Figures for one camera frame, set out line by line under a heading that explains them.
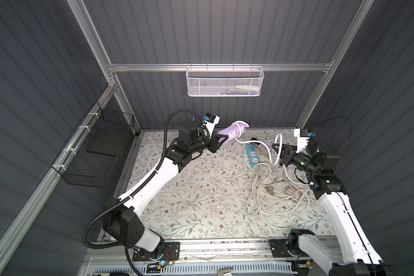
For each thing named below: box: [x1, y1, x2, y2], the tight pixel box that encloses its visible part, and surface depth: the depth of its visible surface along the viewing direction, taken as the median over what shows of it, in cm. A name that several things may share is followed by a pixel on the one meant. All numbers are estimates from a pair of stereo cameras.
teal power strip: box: [245, 143, 260, 169], surface depth 107 cm
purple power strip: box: [217, 123, 246, 148], surface depth 74 cm
